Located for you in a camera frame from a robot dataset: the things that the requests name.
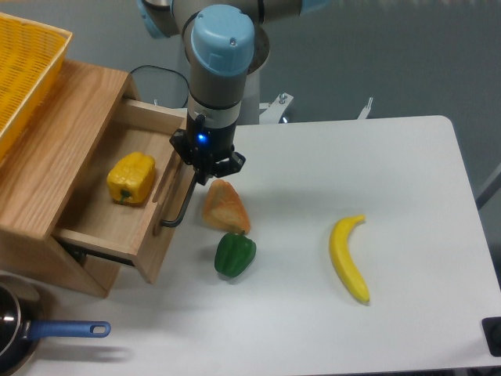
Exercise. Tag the wooden top drawer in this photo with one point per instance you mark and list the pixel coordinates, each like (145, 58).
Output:
(130, 234)

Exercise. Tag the green bell pepper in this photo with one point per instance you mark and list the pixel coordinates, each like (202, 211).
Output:
(235, 252)

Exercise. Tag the yellow plastic basket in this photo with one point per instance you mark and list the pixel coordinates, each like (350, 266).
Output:
(32, 55)

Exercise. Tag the black corner object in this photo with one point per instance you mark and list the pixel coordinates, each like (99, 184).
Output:
(491, 328)

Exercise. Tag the wooden drawer cabinet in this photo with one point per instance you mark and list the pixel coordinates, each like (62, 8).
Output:
(40, 173)

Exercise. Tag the white metal base frame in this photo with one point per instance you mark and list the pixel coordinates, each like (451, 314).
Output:
(275, 112)

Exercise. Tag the toy pastry bread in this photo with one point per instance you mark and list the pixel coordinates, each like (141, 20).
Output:
(224, 210)

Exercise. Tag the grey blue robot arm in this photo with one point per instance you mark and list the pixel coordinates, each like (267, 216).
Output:
(219, 42)

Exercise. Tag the yellow bell pepper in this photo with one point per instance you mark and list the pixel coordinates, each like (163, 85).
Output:
(131, 178)

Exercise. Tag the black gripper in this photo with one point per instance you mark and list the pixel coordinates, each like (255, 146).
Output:
(198, 141)

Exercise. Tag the yellow banana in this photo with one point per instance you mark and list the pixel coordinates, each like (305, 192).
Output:
(342, 261)

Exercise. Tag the black pan blue handle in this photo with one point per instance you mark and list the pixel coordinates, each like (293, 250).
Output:
(22, 328)

